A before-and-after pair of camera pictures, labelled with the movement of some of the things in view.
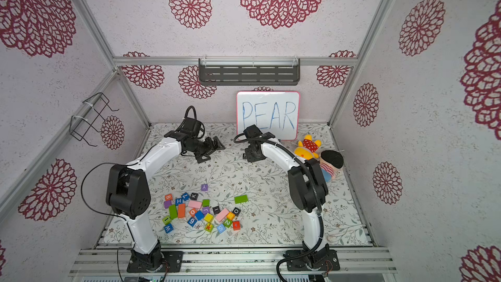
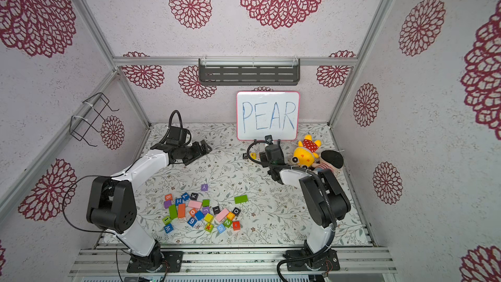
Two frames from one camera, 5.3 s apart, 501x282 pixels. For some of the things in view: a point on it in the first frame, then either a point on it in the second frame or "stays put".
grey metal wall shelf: [249, 71] stays put
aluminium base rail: [234, 261] stays put
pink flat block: [194, 203] stays put
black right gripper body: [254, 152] → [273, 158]
